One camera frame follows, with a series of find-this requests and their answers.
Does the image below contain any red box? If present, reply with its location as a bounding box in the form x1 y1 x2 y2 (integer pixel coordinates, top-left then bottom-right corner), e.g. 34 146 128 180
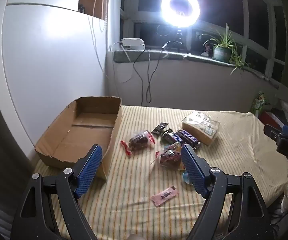
257 109 285 126

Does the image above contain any clear bag of dates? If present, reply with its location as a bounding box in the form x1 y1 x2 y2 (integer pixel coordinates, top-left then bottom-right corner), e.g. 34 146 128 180
155 142 184 169

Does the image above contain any green snack bag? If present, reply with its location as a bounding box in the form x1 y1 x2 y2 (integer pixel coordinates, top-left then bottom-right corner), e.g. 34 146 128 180
250 91 270 117

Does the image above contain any black snack packet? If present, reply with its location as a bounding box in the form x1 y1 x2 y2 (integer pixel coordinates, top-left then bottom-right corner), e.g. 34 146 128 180
151 122 169 135

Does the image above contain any white cable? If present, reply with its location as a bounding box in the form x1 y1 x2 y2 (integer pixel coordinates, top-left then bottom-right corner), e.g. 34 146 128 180
88 0 134 83

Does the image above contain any black cable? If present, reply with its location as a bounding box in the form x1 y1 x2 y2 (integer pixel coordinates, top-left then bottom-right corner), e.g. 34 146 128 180
133 41 177 106

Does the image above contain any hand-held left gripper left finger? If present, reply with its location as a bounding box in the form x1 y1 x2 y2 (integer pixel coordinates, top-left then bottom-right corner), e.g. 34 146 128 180
13 144 103 240

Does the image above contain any brown cardboard box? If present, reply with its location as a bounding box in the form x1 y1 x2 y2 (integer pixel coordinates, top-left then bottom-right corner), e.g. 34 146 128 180
35 96 123 180

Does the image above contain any white power strip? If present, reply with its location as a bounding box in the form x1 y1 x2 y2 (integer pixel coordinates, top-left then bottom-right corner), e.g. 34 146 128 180
120 38 145 51

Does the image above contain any packaged sliced bread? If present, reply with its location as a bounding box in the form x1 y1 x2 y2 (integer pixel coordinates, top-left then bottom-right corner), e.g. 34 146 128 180
181 111 220 147

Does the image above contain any dark red snack packet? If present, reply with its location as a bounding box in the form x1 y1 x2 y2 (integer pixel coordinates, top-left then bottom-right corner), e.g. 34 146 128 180
120 129 157 157

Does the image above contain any ring light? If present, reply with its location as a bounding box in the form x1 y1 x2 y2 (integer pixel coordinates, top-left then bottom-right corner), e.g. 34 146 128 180
161 0 200 27

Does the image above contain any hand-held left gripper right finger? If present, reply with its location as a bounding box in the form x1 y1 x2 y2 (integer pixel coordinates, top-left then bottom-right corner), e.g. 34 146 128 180
180 144 275 240

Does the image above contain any striped yellow bedsheet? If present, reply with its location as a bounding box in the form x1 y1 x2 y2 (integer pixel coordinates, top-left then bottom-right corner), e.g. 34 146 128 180
35 105 288 240

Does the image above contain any small figurine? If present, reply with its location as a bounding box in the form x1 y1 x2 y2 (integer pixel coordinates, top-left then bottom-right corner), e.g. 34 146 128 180
202 42 212 57

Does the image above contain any blue chocolate bar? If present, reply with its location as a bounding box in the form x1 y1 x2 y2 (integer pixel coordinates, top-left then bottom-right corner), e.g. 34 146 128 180
162 131 183 145
178 129 200 148

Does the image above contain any pink candy packet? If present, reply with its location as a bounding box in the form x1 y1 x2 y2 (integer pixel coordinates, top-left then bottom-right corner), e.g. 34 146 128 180
150 186 179 207

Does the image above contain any potted spider plant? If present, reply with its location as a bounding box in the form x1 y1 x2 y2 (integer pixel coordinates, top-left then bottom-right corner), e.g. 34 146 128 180
200 24 249 75

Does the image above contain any black light tripod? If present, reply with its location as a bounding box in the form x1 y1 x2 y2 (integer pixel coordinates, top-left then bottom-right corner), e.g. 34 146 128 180
171 27 185 53

